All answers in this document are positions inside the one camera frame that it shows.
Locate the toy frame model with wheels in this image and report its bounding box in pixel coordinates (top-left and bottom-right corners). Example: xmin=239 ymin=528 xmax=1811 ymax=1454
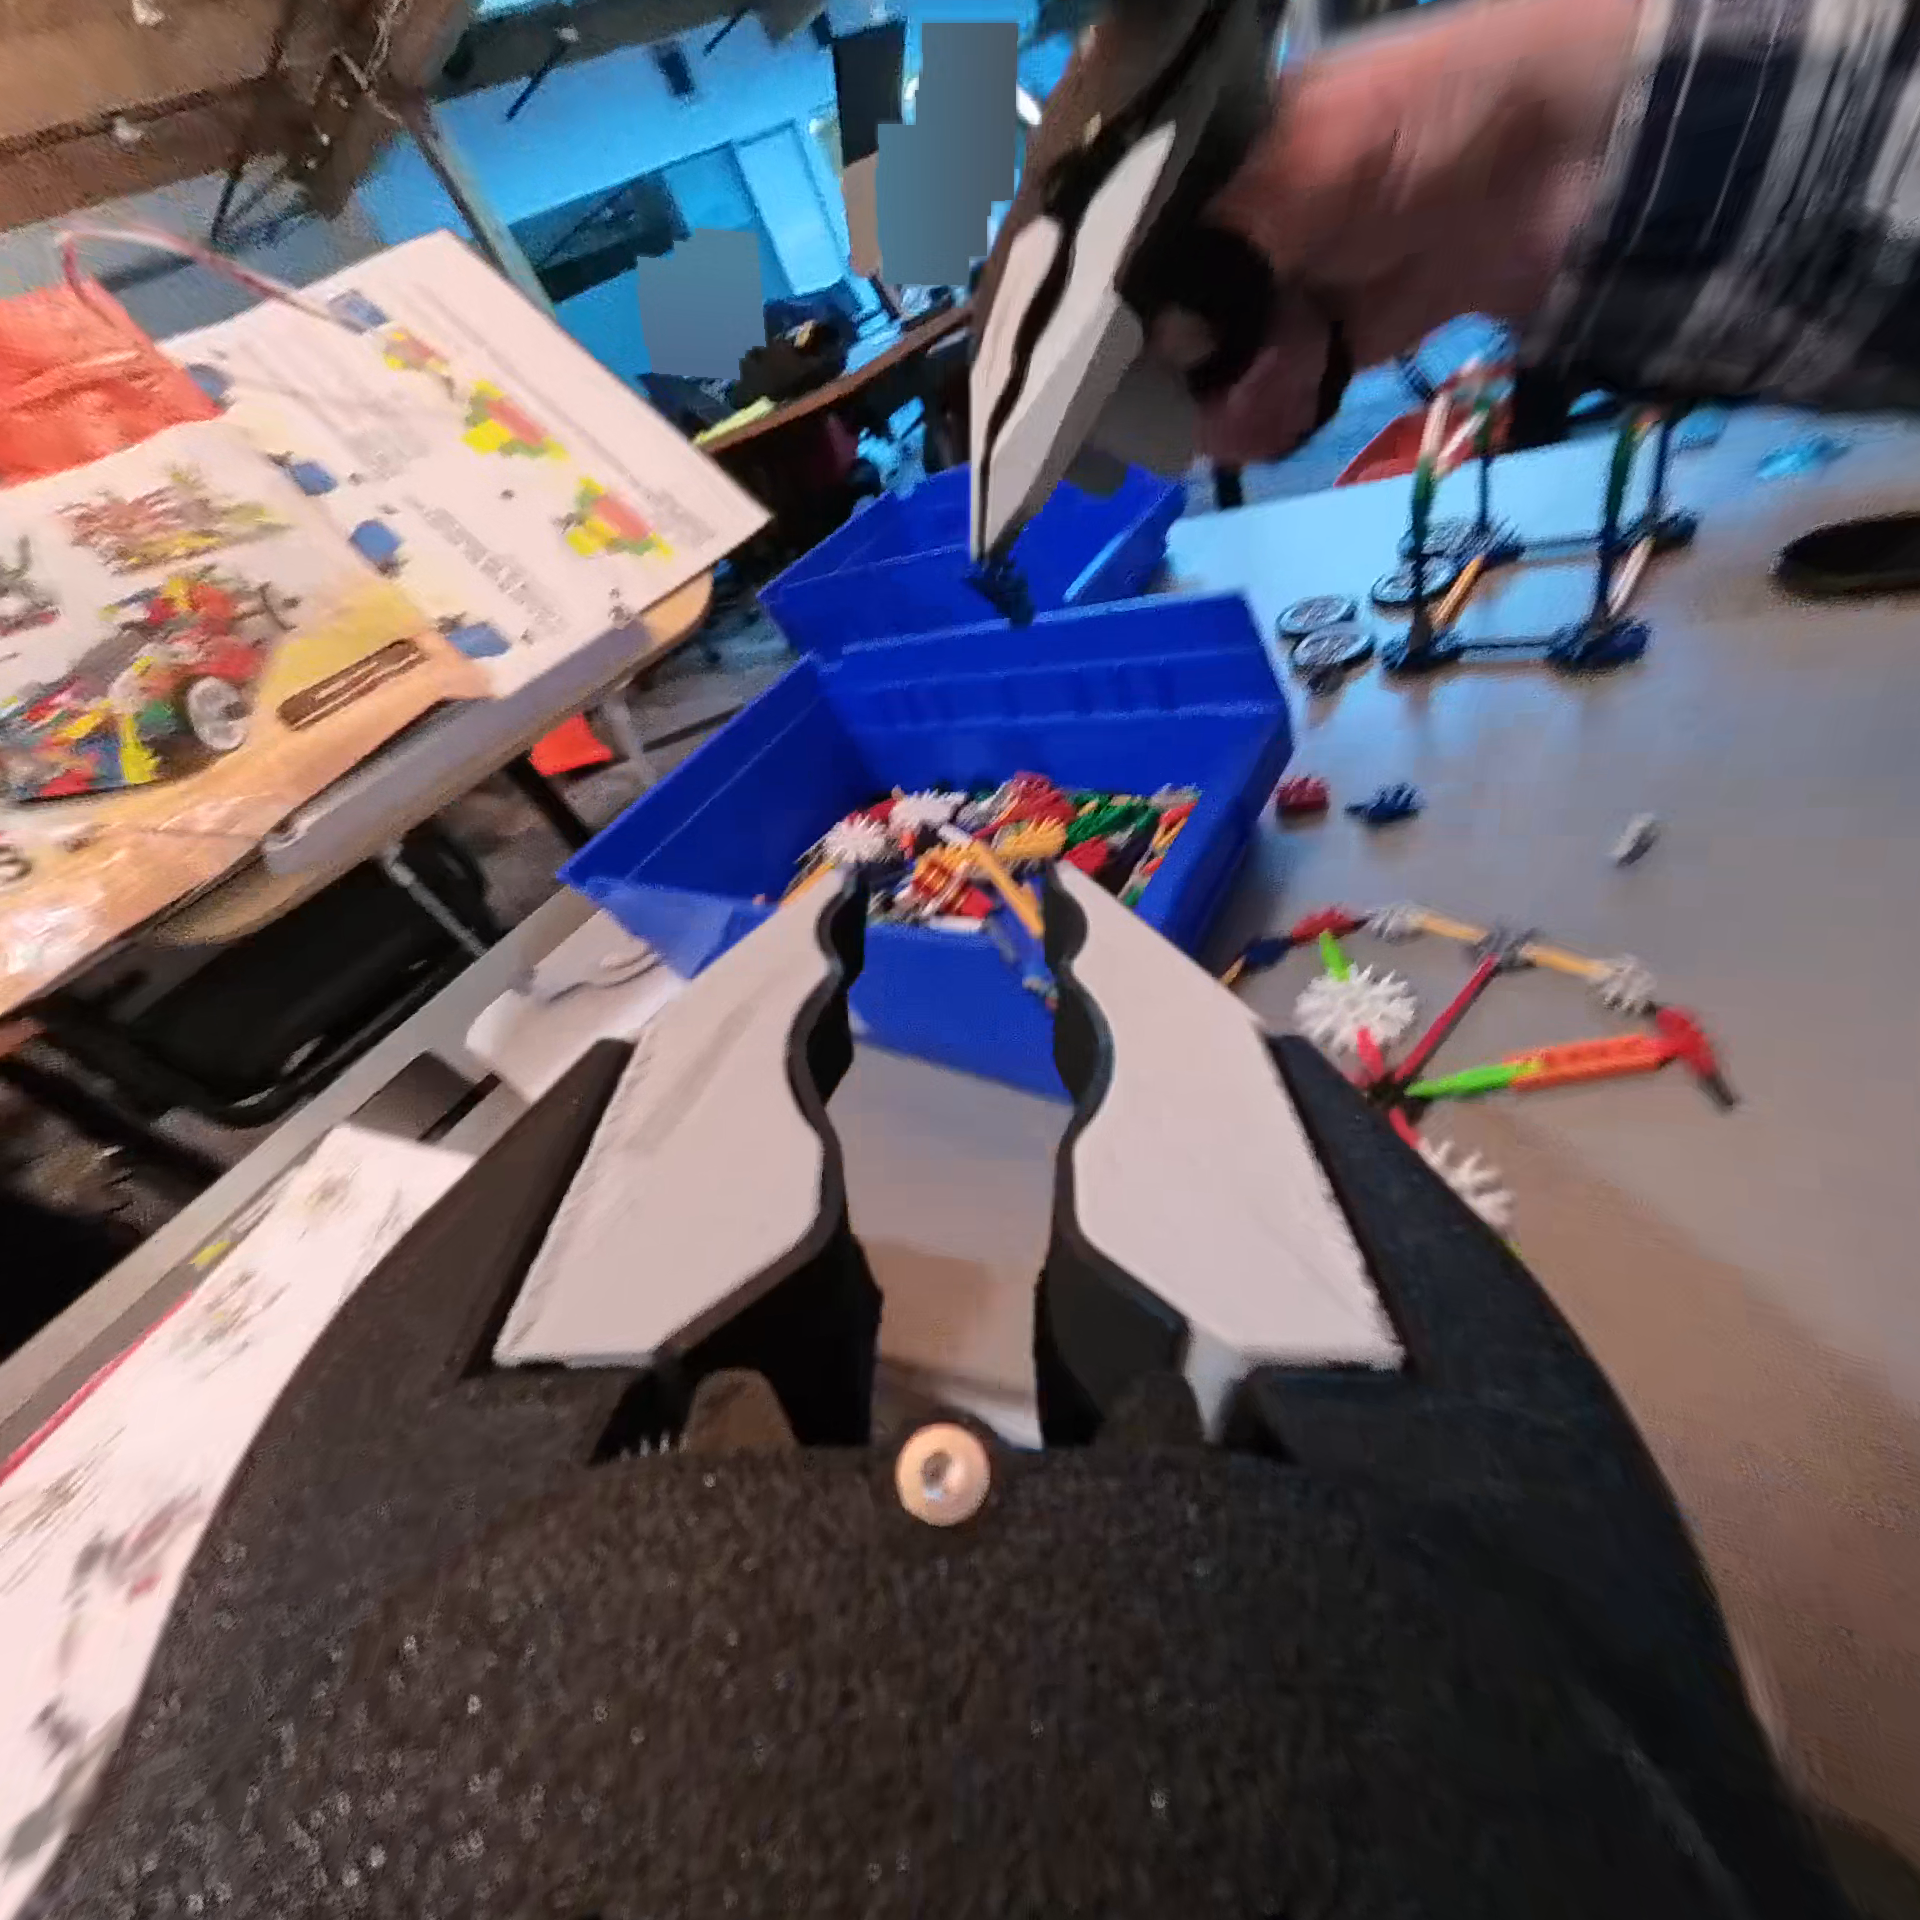
xmin=1276 ymin=359 xmax=1706 ymax=676

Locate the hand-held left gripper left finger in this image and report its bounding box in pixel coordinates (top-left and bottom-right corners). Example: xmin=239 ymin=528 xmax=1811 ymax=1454
xmin=492 ymin=866 xmax=875 ymax=1374

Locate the toy packaging bag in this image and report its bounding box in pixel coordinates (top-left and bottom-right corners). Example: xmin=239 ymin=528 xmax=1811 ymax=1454
xmin=0 ymin=287 xmax=505 ymax=1022

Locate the black oval case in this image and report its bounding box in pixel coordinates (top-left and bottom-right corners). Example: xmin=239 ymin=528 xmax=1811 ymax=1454
xmin=1774 ymin=512 xmax=1920 ymax=600

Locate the blue plastic bin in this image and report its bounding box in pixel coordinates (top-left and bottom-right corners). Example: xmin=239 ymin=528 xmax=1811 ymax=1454
xmin=557 ymin=592 xmax=1295 ymax=1105
xmin=761 ymin=462 xmax=1191 ymax=663

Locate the colourful toy wheel model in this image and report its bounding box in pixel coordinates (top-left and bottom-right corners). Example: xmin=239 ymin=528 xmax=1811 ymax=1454
xmin=1223 ymin=900 xmax=1741 ymax=1249

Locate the person's right forearm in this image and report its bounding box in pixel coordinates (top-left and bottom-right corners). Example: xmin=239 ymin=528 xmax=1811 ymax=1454
xmin=1523 ymin=0 xmax=1920 ymax=419

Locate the white plastic sheet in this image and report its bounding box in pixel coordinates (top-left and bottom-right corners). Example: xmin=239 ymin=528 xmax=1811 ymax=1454
xmin=465 ymin=915 xmax=692 ymax=1105

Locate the white instruction booklet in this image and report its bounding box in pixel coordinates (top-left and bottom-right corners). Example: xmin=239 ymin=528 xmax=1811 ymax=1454
xmin=0 ymin=1126 xmax=483 ymax=1878

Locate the pile of colourful toy pieces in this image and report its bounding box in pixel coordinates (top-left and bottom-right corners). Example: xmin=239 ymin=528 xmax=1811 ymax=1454
xmin=780 ymin=774 xmax=1203 ymax=969

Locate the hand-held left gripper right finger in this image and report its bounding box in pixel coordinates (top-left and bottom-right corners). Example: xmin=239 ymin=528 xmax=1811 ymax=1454
xmin=1039 ymin=863 xmax=1407 ymax=1383

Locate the white instruction sheet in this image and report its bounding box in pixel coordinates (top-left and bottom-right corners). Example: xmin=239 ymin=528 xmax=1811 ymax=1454
xmin=162 ymin=230 xmax=775 ymax=704

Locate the black pole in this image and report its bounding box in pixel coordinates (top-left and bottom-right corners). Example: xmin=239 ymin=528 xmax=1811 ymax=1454
xmin=393 ymin=90 xmax=561 ymax=308

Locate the round wooden table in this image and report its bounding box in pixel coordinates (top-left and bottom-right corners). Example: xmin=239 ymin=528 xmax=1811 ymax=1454
xmin=142 ymin=569 xmax=719 ymax=952

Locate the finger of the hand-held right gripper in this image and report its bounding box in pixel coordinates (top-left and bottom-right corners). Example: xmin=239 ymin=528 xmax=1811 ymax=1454
xmin=988 ymin=124 xmax=1187 ymax=554
xmin=966 ymin=218 xmax=1066 ymax=566

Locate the person's right hand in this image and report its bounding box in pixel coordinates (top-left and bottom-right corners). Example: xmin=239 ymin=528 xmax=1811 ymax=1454
xmin=1197 ymin=0 xmax=1653 ymax=466

